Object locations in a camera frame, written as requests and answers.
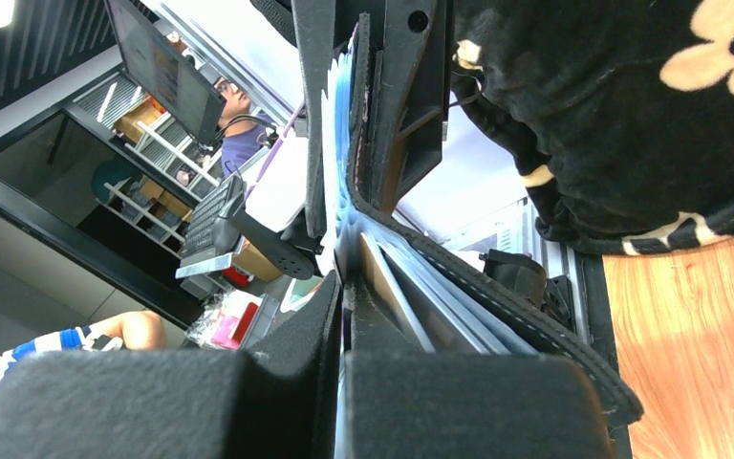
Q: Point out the black computer monitor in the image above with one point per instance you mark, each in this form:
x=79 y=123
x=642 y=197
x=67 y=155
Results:
x=166 y=75

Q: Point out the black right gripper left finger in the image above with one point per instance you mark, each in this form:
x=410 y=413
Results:
x=275 y=399

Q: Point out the black floral blanket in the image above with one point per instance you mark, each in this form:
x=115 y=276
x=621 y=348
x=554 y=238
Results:
x=619 y=115

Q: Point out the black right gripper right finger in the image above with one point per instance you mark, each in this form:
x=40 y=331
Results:
x=402 y=402

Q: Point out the seated person in background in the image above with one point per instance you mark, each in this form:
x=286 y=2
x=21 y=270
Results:
x=243 y=132

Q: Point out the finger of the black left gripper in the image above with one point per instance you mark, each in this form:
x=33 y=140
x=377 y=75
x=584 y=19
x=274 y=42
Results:
x=410 y=98
x=310 y=27

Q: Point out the black keyboard on arm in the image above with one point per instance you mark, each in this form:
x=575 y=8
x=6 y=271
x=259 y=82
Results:
x=209 y=233

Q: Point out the black leather card holder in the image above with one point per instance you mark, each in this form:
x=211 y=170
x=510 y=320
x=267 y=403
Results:
x=446 y=306

